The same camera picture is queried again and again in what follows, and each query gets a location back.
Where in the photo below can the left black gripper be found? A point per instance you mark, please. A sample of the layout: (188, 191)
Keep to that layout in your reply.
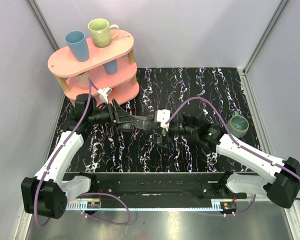
(114, 114)

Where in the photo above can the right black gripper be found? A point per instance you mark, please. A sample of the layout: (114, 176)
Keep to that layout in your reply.
(159, 141)

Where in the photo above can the clear plastic canister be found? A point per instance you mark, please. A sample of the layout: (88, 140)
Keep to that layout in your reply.
(142, 123)

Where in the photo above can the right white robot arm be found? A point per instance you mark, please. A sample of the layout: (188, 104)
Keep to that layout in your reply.
(247, 160)

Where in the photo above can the blue cup middle shelf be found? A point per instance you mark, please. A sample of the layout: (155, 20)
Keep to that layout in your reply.
(111, 67)

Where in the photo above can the pink three-tier wooden shelf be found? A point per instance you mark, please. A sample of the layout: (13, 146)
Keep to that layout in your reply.
(65, 67)

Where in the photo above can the white faceted cup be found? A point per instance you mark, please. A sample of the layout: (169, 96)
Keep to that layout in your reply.
(83, 80)

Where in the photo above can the teal ceramic cup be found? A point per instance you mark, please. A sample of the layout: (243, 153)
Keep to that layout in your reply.
(237, 125)

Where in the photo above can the green ceramic mug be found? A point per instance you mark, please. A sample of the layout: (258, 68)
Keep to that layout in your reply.
(102, 33)

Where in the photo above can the blue plastic tumbler on top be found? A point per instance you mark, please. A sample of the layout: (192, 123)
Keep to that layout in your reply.
(77, 43)

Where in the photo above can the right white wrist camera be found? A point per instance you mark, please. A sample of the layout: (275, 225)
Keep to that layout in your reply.
(164, 115)

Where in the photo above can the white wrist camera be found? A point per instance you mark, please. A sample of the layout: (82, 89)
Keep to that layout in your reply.
(164, 115)
(104, 93)

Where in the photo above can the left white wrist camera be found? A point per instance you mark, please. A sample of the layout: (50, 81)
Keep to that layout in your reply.
(104, 93)

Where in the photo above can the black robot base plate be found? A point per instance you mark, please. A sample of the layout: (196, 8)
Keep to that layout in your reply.
(161, 191)

